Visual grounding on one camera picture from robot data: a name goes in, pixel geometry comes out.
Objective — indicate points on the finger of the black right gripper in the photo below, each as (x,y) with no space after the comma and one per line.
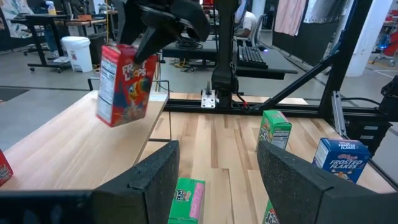
(152,43)
(129,28)

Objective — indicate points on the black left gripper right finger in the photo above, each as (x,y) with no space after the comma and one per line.
(298,193)

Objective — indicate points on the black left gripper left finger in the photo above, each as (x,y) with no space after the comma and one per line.
(140,199)

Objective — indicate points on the blue Frosted Flakes cereal box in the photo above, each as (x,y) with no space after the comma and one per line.
(342,161)

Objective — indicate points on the red Froot Loops cereal box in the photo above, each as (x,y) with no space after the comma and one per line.
(4,171)
(124,93)

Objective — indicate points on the black trash bin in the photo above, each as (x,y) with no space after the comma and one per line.
(97,49)

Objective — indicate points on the wooden workbench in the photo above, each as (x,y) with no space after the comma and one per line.
(87,21)

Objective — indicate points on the white trash bin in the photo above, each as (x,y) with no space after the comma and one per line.
(77,56)

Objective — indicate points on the person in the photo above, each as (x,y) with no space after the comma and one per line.
(248,23)

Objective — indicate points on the yellow bottle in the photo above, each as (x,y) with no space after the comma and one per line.
(51,8)

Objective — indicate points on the grey office chair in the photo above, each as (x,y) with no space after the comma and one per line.
(260,31)

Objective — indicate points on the black keyboard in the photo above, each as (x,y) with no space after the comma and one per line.
(252,57)

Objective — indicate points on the black control box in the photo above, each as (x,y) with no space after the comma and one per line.
(367,137)

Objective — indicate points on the black computer mouse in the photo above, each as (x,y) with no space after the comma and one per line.
(263,48)

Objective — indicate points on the black rolling desk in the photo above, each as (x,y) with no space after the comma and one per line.
(37,18)

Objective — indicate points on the pink hanging cloth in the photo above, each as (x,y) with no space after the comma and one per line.
(289,17)

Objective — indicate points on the black operator desk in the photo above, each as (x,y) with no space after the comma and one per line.
(276,67)

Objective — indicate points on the white floral hanging cloth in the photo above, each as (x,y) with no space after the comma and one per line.
(12,15)

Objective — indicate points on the black floor mat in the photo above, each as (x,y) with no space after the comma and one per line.
(12,94)

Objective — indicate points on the white column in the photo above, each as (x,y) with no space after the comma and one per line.
(367,46)

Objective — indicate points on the red cart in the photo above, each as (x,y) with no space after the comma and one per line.
(388,46)

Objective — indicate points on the black aluminium table frame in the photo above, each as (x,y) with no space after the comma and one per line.
(186,107)

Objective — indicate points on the silver corner bracket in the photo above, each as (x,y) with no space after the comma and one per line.
(207,101)

